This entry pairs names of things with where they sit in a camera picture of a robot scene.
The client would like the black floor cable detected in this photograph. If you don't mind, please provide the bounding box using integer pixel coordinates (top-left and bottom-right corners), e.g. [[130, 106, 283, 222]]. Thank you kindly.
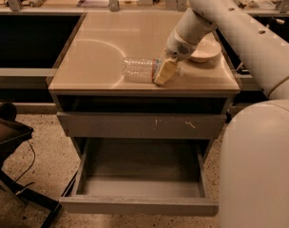
[[13, 140, 37, 182]]

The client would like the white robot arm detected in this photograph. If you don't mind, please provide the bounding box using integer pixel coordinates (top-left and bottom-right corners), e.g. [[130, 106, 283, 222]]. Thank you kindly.
[[153, 0, 289, 228]]

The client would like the grey drawer cabinet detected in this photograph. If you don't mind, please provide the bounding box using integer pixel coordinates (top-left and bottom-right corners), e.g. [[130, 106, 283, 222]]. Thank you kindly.
[[46, 10, 243, 159]]

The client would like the open grey lower drawer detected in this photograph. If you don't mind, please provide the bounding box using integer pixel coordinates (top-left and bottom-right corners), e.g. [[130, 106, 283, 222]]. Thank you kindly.
[[60, 139, 219, 217]]

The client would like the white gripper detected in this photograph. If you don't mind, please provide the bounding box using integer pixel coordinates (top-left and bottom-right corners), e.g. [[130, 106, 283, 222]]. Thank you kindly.
[[153, 29, 197, 86]]

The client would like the dark chair seat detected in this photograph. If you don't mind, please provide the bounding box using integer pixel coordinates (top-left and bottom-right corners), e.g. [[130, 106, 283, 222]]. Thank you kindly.
[[0, 103, 61, 228]]

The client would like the closed grey upper drawer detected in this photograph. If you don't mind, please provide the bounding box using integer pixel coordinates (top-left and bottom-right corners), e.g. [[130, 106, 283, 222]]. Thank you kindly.
[[57, 112, 226, 140]]

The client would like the clear plastic water bottle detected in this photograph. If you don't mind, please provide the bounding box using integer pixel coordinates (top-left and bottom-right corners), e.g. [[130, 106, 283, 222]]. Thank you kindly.
[[122, 57, 183, 84]]

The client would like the white ceramic bowl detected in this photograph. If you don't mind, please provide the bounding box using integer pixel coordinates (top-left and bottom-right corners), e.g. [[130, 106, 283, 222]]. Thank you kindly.
[[190, 37, 222, 63]]

